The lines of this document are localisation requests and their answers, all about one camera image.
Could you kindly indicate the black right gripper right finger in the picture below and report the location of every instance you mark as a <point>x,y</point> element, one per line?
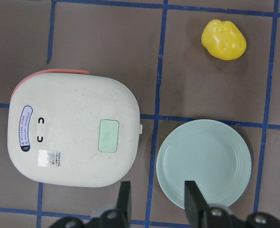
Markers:
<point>194,204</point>

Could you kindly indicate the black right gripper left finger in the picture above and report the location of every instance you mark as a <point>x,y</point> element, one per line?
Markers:
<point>123,205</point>

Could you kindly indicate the yellow plastic pepper toy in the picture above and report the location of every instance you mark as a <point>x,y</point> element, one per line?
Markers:
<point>223,40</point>

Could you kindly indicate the green plate near rice cooker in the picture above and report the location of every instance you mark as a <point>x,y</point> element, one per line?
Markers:
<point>209,152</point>

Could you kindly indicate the white rice cooker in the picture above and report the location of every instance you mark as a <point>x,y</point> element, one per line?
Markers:
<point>67,127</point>

